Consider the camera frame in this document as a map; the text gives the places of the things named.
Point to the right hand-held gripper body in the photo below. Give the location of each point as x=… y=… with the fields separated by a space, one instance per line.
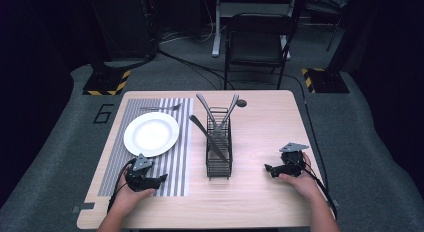
x=292 y=162

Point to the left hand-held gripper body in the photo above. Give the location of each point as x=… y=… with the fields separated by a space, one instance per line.
x=144 y=182

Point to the person's left hand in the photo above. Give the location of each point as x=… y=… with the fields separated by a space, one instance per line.
x=128 y=198

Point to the person's right hand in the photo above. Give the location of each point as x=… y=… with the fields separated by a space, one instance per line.
x=305 y=185

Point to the grey striped placemat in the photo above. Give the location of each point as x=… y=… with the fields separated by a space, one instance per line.
x=180 y=165

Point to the white round plate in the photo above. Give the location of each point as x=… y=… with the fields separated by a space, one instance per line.
x=151 y=134

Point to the silver table knife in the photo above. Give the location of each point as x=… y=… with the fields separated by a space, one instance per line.
x=203 y=129

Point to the grey tape strip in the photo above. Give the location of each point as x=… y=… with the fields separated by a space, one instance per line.
x=83 y=207

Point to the silver fork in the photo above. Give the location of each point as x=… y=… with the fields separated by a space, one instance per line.
x=163 y=108

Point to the dark round table grommet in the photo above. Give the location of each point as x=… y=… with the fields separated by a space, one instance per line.
x=241 y=103

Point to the black yellow striped stand base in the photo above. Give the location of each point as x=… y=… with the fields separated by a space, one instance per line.
x=325 y=80
x=106 y=82

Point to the black folding chair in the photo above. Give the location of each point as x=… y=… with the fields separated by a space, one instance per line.
x=256 y=45

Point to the white metal stand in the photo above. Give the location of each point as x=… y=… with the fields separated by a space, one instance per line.
x=218 y=25

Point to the dark equipment cabinet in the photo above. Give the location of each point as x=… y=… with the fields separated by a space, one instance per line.
x=123 y=22

